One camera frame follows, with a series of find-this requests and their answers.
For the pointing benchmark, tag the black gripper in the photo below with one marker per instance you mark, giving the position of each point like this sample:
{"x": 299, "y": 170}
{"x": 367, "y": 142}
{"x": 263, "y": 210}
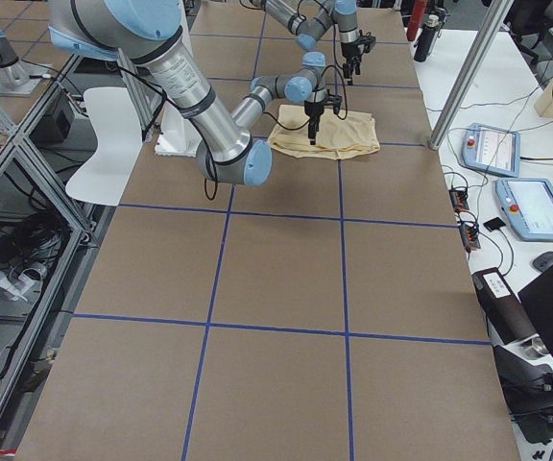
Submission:
{"x": 349, "y": 52}
{"x": 313, "y": 109}

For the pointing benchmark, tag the beige long-sleeve printed shirt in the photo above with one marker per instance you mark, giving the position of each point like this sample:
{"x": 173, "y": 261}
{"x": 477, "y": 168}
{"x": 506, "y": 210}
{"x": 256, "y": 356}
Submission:
{"x": 336, "y": 139}

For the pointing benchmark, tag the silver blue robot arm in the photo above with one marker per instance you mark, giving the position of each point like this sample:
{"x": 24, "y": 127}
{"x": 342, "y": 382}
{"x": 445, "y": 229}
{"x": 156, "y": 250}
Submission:
{"x": 150, "y": 34}
{"x": 341, "y": 14}

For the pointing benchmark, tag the black bottle steel cap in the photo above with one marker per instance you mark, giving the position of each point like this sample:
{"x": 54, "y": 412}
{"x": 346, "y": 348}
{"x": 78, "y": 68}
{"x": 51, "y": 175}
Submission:
{"x": 429, "y": 32}

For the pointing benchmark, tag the red bottle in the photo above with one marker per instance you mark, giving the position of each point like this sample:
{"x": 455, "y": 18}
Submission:
{"x": 415, "y": 19}

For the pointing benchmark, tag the far blue teach pendant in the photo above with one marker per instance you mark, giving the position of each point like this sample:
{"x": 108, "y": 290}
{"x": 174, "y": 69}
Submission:
{"x": 491, "y": 150}

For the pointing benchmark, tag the blue teach pendant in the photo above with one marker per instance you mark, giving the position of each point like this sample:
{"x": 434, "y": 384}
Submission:
{"x": 491, "y": 150}
{"x": 528, "y": 206}

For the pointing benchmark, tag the red circuit board far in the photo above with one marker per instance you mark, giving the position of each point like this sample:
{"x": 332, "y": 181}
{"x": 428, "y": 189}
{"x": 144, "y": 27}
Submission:
{"x": 459, "y": 199}

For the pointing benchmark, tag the white plastic chair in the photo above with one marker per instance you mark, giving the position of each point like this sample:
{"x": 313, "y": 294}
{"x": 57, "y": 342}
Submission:
{"x": 102, "y": 179}

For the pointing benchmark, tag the near blue teach pendant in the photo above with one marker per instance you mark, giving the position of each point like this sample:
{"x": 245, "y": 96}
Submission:
{"x": 528, "y": 206}

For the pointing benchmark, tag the black computer mouse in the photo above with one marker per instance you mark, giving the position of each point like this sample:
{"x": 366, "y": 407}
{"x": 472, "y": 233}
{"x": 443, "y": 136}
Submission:
{"x": 543, "y": 261}

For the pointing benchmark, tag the black box white label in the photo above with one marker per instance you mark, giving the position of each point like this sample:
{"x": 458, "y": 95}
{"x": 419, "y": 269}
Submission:
{"x": 506, "y": 319}

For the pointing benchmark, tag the white camera pole with base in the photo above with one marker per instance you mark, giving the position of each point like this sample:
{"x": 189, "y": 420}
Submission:
{"x": 178, "y": 137}

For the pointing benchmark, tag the aluminium frame post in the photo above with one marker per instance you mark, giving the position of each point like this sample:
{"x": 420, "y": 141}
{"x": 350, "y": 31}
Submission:
{"x": 477, "y": 52}

